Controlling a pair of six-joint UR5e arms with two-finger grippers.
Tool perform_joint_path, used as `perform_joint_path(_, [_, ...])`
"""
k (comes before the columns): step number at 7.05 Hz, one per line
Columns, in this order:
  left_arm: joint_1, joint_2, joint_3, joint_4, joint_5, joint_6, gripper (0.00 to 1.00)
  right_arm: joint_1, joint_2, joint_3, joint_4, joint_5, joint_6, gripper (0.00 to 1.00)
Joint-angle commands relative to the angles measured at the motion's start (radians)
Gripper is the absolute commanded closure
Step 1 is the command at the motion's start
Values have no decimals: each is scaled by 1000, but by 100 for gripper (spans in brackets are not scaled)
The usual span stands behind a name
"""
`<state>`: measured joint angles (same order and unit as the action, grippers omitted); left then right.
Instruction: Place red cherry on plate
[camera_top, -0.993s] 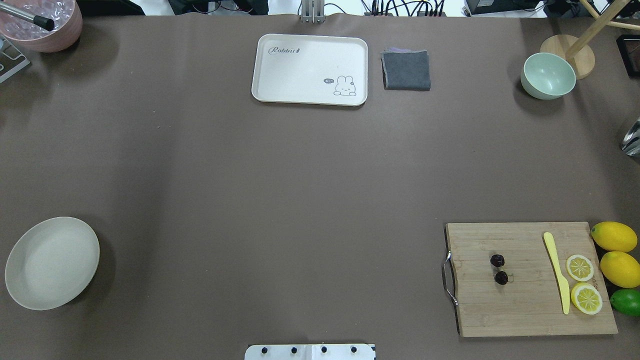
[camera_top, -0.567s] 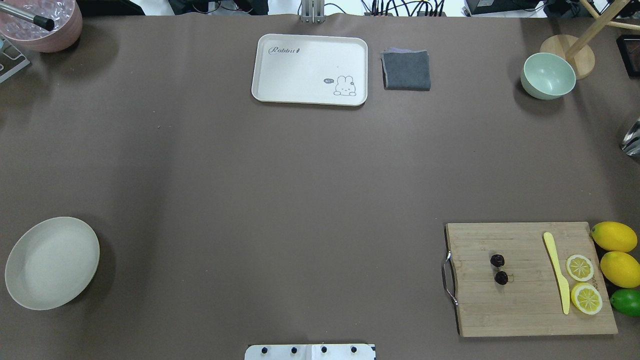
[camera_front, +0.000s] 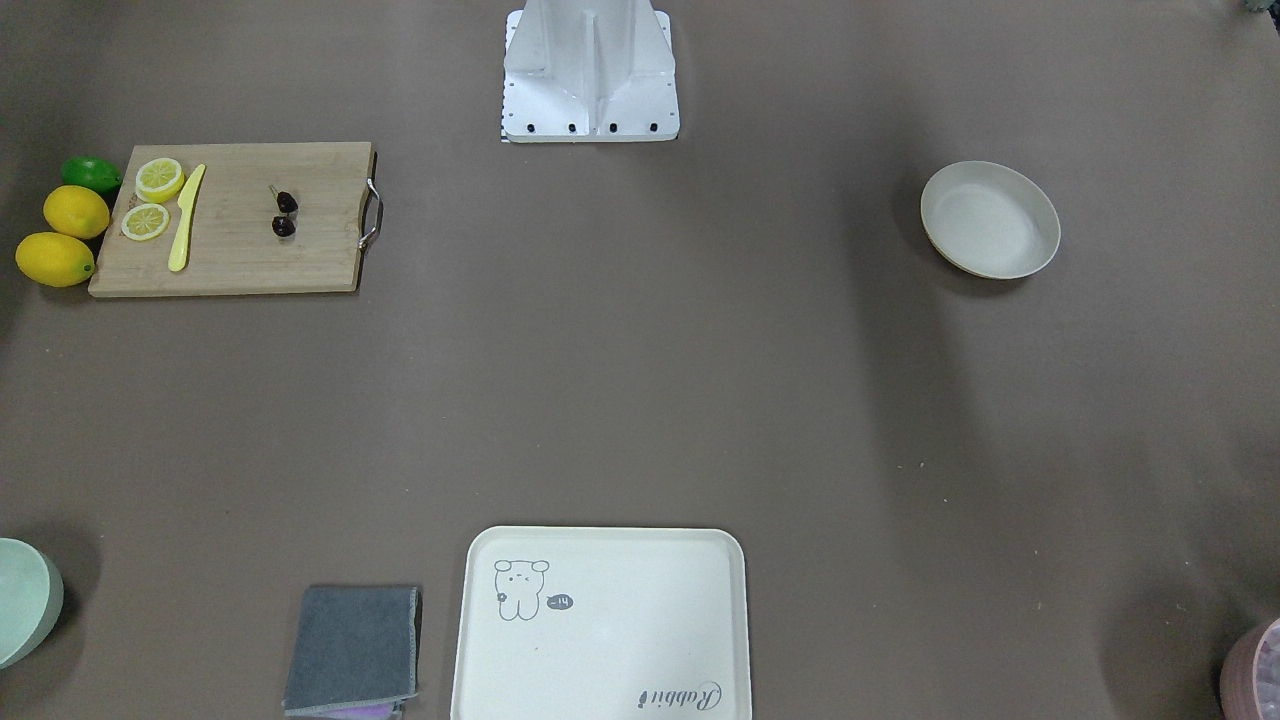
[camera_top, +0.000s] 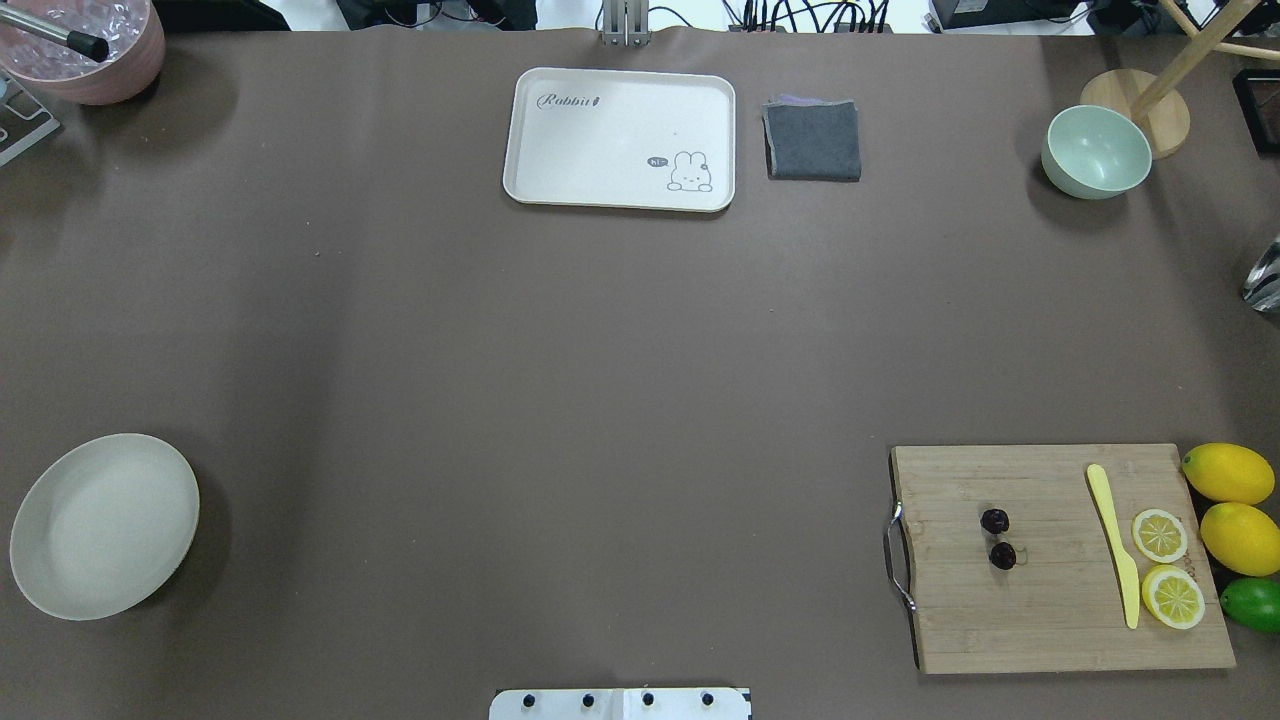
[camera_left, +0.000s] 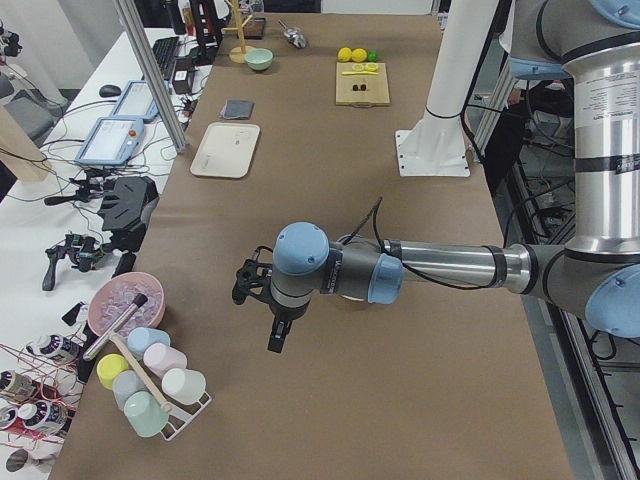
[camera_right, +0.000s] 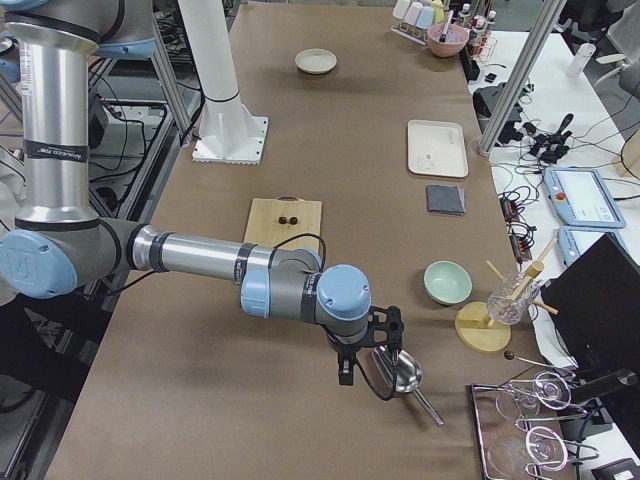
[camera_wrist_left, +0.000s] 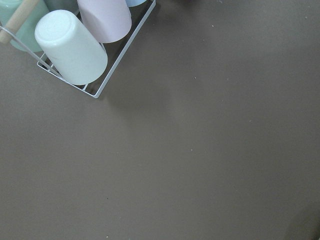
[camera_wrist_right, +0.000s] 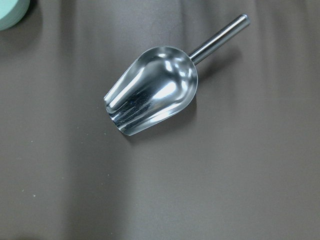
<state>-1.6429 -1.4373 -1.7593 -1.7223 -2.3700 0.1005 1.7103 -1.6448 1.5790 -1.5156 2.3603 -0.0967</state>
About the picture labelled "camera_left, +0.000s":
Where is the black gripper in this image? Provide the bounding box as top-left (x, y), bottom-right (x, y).
top-left (267, 287), bottom-right (311, 353)

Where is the beige plate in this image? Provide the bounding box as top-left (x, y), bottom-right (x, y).
top-left (340, 295), bottom-right (367, 303)

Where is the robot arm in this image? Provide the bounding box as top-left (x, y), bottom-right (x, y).
top-left (266, 1), bottom-right (639, 352)
top-left (509, 1), bottom-right (570, 80)

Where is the cream rabbit tray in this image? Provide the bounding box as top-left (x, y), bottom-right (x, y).
top-left (190, 122), bottom-right (260, 179)

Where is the white cup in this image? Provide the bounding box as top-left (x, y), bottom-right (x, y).
top-left (162, 368), bottom-right (206, 405)

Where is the pink cup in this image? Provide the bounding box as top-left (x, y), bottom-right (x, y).
top-left (143, 342), bottom-right (187, 378)

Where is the white cup rack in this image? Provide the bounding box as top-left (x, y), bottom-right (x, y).
top-left (160, 392), bottom-right (213, 441)

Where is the wooden stick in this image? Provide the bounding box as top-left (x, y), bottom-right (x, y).
top-left (109, 333), bottom-right (172, 413)

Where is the blue cup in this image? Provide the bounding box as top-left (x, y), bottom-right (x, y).
top-left (126, 327), bottom-right (171, 360)

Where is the metal rod black tip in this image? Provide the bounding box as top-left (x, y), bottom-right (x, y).
top-left (82, 293), bottom-right (148, 362)

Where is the mint green cup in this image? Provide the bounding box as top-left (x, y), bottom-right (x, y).
top-left (123, 391), bottom-right (169, 438)

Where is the grey cup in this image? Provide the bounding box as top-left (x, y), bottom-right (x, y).
top-left (112, 370), bottom-right (147, 411)

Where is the pink bowl with ice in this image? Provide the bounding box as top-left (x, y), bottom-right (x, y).
top-left (88, 272), bottom-right (165, 337)

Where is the yellow cup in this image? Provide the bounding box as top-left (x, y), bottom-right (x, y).
top-left (97, 353), bottom-right (131, 390)

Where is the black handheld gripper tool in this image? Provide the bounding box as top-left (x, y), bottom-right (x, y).
top-left (42, 233), bottom-right (105, 291)

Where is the grey folded cloth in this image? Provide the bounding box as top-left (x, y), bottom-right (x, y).
top-left (220, 99), bottom-right (254, 120)

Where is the teach pendant tablet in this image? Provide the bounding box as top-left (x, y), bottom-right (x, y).
top-left (75, 116), bottom-right (144, 167)
top-left (111, 80), bottom-right (158, 123)

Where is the bamboo cutting board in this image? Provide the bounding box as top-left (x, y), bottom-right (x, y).
top-left (335, 63), bottom-right (391, 107)

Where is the mint green bowl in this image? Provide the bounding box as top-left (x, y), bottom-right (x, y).
top-left (244, 48), bottom-right (274, 72)

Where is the wooden mug tree stand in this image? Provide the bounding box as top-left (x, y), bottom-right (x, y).
top-left (223, 0), bottom-right (255, 64)

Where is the yellow lemon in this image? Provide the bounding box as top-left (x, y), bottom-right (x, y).
top-left (337, 47), bottom-right (352, 62)
top-left (351, 48), bottom-right (368, 63)

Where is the green lime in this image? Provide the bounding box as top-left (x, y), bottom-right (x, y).
top-left (367, 50), bottom-right (379, 63)

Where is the metal scoop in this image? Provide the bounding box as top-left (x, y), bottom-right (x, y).
top-left (278, 19), bottom-right (307, 49)

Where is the black computer mouse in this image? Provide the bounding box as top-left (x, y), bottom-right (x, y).
top-left (99, 84), bottom-right (122, 98)

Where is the black keyboard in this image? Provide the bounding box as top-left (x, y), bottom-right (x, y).
top-left (152, 36), bottom-right (179, 80)

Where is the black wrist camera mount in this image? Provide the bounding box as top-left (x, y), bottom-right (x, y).
top-left (231, 245), bottom-right (274, 305)

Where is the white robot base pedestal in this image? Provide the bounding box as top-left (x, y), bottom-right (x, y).
top-left (396, 0), bottom-right (511, 177)

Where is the aluminium frame post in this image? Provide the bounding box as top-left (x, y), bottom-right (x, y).
top-left (114, 0), bottom-right (187, 154)

